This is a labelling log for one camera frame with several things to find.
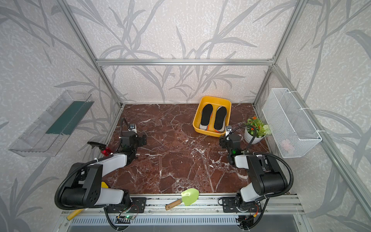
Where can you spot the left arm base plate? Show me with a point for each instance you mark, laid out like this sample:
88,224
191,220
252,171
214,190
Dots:
134,205

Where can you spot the green circuit board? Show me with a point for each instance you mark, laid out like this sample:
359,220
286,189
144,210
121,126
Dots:
125,219

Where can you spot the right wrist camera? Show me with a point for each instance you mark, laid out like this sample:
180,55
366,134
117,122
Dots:
229,130

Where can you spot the white wire basket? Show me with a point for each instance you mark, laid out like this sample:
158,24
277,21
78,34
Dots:
294,133

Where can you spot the green garden trowel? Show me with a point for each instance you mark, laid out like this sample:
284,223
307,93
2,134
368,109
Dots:
188,197

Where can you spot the yellow plastic spatula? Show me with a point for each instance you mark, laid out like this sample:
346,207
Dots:
77,212

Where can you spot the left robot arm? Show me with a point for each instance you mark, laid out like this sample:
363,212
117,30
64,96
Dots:
82,186

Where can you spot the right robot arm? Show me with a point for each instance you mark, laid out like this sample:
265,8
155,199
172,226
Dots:
269,174

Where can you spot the clear plastic wall shelf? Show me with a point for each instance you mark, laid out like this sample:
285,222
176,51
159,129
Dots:
47,135

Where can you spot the potted artificial plant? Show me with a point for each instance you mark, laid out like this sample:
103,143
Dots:
256,128

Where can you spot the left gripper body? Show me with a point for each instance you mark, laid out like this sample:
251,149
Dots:
138,143

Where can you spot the yellow plastic storage box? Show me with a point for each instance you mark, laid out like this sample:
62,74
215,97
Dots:
215,102

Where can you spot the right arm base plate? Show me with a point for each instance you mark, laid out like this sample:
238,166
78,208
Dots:
235,205

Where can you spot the black insole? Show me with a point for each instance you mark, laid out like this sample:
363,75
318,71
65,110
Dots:
206,114
220,118

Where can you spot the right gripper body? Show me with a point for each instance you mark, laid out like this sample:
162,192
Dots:
225,144

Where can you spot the grey insole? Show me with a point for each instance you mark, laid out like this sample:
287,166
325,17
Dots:
219,131
204,127

